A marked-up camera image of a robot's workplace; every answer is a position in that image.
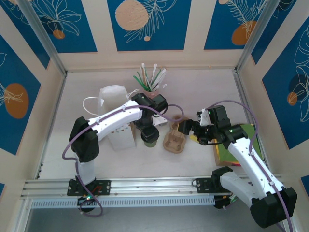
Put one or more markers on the brown pulp cup carrier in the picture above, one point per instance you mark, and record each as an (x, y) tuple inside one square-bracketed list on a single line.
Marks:
[(176, 140)]

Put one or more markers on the animal print paper gift bag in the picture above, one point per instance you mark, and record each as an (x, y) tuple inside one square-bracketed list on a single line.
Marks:
[(112, 96)]

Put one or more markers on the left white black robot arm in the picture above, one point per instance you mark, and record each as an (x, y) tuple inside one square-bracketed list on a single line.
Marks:
[(113, 118)]

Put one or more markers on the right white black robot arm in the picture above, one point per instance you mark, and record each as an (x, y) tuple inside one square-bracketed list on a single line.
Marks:
[(251, 164)]

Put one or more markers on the pink metal straw bucket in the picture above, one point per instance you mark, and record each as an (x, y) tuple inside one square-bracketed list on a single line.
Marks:
[(153, 93)]

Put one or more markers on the tan tipped wrapped straw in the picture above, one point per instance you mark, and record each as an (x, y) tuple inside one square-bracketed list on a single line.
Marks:
[(144, 72)]

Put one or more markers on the small circuit board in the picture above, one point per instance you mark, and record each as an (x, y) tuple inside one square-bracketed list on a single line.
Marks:
[(87, 198), (225, 204)]

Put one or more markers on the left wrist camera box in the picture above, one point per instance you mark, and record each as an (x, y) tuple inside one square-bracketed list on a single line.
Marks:
[(160, 122)]

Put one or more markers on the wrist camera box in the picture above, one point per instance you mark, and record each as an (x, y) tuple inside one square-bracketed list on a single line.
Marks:
[(160, 122), (204, 118)]

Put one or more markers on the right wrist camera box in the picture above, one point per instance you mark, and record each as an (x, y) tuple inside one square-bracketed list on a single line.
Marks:
[(204, 118)]

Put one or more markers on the long aluminium base rail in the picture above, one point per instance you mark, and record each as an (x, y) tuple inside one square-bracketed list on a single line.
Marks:
[(154, 186)]

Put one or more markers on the aluminium side rail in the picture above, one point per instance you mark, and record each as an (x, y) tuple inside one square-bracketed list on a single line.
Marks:
[(63, 82), (237, 77)]

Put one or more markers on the aluminium frame post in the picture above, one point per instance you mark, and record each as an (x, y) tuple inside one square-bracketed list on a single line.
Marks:
[(253, 36), (43, 36)]

